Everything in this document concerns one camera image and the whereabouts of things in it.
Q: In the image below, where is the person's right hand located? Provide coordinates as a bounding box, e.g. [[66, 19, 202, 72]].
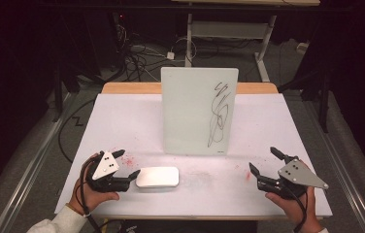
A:
[[265, 160, 326, 233]]

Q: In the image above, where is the white whiteboard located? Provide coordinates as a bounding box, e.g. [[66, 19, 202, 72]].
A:
[[160, 66, 240, 156]]

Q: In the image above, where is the white table mat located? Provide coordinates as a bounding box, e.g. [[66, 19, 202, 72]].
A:
[[54, 92, 334, 219]]

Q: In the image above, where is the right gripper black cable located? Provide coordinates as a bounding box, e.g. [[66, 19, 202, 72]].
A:
[[285, 185, 309, 233]]

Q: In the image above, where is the person's left hand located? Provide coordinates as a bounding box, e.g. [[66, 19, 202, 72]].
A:
[[68, 153, 120, 216]]

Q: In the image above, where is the white board eraser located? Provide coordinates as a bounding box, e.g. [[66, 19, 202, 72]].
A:
[[135, 166, 181, 189]]

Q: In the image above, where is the white metal desk frame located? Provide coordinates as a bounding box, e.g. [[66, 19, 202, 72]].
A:
[[170, 0, 321, 83]]

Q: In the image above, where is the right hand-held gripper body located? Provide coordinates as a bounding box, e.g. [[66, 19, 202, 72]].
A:
[[256, 154, 330, 200]]

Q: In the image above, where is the black stand leg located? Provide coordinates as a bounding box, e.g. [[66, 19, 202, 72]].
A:
[[51, 62, 64, 123]]

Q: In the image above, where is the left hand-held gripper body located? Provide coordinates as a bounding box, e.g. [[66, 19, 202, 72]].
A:
[[85, 150, 132, 193]]

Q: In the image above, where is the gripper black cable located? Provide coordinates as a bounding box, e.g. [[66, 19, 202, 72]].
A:
[[285, 185, 309, 233], [79, 155, 104, 233]]

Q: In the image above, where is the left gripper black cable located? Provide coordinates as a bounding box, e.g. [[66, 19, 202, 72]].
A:
[[79, 155, 104, 233]]

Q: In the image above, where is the tangle of floor cables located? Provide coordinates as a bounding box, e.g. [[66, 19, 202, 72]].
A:
[[114, 23, 198, 83]]

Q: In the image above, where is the aluminium floor rail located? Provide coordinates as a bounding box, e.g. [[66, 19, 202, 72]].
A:
[[0, 92, 77, 233], [301, 100, 365, 233]]

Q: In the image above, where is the long black floor cable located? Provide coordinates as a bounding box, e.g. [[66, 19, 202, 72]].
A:
[[57, 97, 98, 164]]

